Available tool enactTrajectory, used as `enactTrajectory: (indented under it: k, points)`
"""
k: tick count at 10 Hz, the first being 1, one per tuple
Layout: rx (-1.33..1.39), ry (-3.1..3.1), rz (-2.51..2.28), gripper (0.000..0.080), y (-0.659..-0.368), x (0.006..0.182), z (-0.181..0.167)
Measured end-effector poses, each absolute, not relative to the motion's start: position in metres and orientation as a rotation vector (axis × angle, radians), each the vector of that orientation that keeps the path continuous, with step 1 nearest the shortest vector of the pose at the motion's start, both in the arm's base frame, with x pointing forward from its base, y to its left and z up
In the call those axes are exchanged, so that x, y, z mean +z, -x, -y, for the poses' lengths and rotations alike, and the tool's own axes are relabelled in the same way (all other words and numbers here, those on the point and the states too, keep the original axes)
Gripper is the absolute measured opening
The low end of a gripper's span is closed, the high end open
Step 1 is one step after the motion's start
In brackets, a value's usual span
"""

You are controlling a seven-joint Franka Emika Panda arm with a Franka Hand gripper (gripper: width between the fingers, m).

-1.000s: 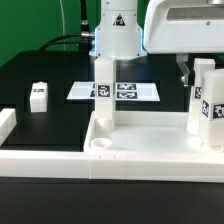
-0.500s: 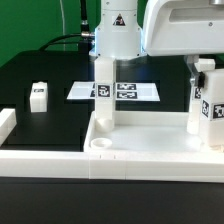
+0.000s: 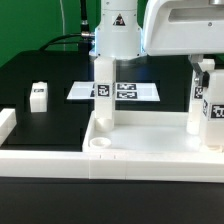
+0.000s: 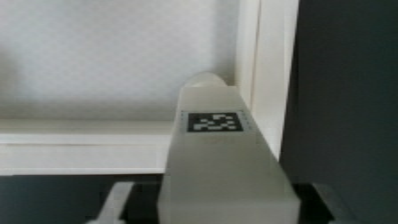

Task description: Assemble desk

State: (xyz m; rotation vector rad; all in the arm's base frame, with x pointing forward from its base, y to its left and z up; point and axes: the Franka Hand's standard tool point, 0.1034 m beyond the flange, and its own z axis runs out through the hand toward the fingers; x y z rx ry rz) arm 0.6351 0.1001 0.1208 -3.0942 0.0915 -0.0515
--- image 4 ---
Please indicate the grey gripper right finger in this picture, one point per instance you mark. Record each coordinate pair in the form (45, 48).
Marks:
(344, 216)

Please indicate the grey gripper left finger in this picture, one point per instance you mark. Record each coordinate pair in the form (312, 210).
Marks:
(109, 216)

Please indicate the white desk leg angled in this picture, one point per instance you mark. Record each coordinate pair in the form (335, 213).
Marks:
(225, 184)

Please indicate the white desk top tray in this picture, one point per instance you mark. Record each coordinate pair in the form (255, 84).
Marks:
(116, 64)

